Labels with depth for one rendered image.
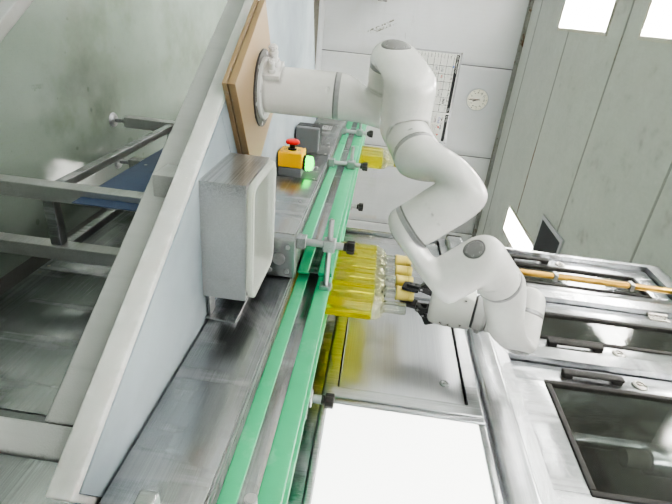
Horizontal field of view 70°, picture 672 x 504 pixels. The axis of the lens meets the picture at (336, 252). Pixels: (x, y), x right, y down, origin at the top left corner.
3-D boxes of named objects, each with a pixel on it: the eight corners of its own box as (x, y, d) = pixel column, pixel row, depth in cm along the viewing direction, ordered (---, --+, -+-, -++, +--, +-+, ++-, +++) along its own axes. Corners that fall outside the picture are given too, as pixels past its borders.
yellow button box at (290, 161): (275, 174, 138) (300, 177, 138) (276, 149, 135) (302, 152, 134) (280, 167, 144) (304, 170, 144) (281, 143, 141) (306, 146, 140)
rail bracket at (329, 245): (293, 287, 106) (349, 294, 105) (297, 217, 98) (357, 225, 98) (295, 280, 109) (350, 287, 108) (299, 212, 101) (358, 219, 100)
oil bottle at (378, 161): (340, 164, 215) (402, 172, 213) (341, 152, 212) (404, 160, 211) (341, 161, 220) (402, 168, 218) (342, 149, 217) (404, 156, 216)
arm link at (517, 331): (481, 258, 93) (513, 300, 108) (465, 320, 89) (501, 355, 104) (525, 261, 88) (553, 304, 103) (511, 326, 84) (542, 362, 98)
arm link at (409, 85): (387, 173, 88) (399, 91, 77) (359, 109, 105) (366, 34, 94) (436, 170, 90) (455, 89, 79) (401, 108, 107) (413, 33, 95)
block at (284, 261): (262, 276, 105) (293, 280, 105) (263, 237, 101) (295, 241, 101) (266, 268, 109) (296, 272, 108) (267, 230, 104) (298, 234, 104)
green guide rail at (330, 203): (298, 244, 106) (334, 248, 106) (299, 240, 106) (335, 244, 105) (354, 105, 262) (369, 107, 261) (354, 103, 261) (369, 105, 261)
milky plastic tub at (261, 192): (205, 297, 87) (252, 304, 86) (200, 180, 77) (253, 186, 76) (233, 254, 102) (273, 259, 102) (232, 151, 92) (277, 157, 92)
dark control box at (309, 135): (293, 150, 162) (317, 153, 162) (294, 126, 159) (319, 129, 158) (297, 144, 170) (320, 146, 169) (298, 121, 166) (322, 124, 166)
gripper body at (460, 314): (475, 322, 116) (429, 310, 119) (485, 286, 112) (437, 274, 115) (471, 339, 110) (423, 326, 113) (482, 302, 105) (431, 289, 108)
